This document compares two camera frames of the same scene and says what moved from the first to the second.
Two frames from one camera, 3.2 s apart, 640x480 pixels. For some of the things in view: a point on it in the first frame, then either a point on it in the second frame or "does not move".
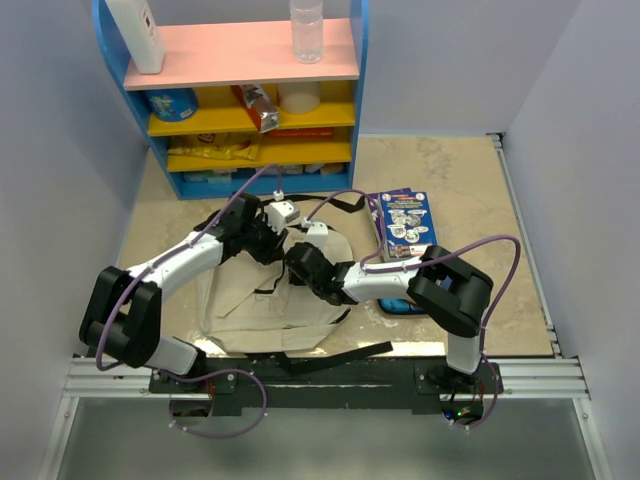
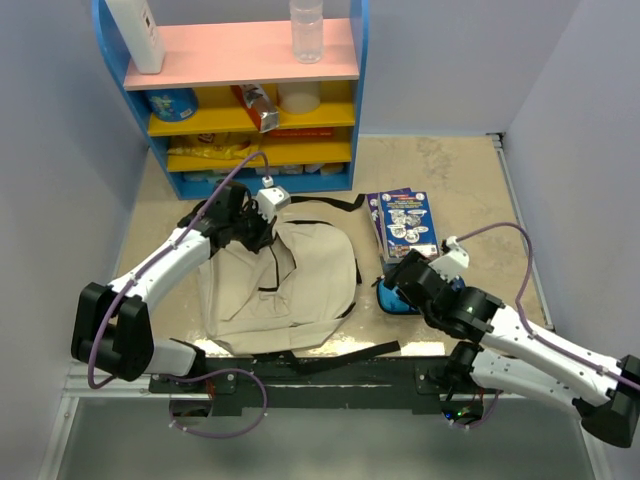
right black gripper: x=295 y=279 → x=412 y=255
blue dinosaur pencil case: x=399 y=305 does not move
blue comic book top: x=408 y=224 does not move
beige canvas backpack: x=252 y=307 does not move
